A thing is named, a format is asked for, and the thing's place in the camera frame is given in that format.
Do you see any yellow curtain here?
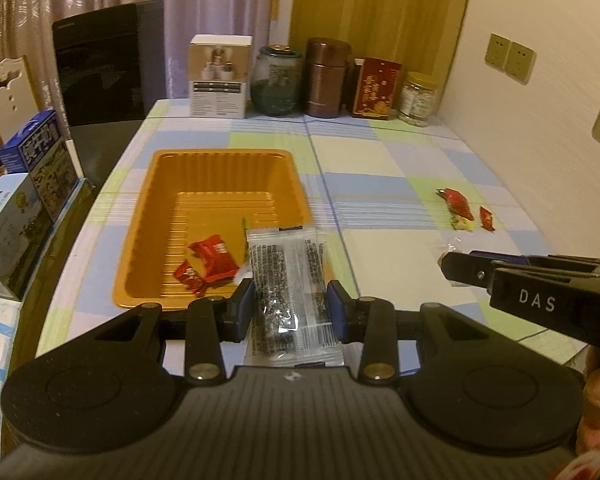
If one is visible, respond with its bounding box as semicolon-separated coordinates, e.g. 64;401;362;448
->
290;0;476;78

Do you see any light blue carton box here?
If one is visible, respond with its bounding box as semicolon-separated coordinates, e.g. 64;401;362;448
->
0;172;51;302

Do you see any checked tablecloth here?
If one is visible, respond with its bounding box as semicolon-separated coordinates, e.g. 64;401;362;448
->
35;99;600;376

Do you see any clear packet of dark snack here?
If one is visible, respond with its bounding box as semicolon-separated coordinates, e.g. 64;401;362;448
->
244;226;346;367

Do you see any black monitor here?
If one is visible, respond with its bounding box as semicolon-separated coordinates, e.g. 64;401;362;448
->
51;0;166;126

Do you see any red gift box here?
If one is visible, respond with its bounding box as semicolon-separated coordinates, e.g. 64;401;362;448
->
351;57;402;121

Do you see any large red snack packet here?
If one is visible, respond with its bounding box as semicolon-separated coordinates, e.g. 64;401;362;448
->
436;187;476;221

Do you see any white chair back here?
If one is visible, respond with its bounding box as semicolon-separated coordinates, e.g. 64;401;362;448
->
0;56;40;146

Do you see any dark glass jar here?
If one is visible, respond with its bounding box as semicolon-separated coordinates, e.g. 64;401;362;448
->
250;45;303;117

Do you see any clear jar with yellow lid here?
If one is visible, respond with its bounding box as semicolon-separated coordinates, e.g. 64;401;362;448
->
397;72;440;128

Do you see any blue milk carton box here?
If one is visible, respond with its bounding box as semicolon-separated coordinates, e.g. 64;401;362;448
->
0;109;78;223

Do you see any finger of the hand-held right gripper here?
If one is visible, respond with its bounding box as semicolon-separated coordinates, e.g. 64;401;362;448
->
525;255;600;278
439;251;531;288

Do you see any clear brown snack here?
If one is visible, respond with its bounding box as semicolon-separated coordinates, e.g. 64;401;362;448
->
432;232;468;266

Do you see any brown metal canister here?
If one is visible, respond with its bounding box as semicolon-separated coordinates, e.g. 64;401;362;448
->
302;37;353;120

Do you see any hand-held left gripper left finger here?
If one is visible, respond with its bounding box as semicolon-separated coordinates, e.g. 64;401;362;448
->
87;278;255;387

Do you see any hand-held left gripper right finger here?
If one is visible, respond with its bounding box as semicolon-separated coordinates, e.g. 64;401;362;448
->
326;280;486;387

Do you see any orange plastic tray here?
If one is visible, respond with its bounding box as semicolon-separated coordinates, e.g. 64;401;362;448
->
111;149;313;311

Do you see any white cardboard box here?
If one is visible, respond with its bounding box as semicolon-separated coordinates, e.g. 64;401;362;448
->
188;35;253;120

